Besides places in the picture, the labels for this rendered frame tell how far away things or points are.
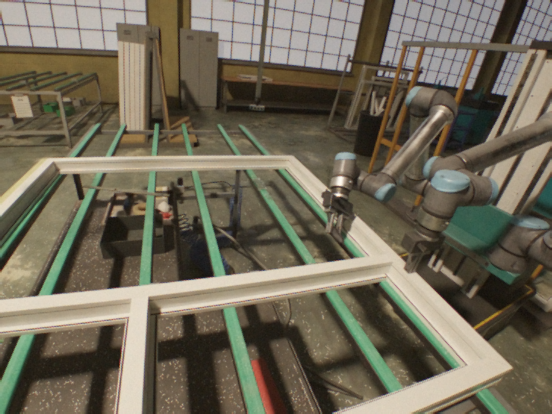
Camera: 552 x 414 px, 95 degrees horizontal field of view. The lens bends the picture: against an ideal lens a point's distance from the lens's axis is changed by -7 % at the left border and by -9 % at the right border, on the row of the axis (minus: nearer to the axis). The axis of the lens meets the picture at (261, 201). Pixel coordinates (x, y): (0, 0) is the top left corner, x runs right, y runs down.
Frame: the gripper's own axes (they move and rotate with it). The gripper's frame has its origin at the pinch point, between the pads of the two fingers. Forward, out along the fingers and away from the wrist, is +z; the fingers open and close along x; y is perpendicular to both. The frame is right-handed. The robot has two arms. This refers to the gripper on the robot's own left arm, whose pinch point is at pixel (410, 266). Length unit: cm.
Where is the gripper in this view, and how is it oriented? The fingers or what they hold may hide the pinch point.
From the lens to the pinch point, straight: 105.3
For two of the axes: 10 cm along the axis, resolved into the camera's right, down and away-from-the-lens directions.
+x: 9.6, -0.5, 2.9
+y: 2.8, 4.9, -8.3
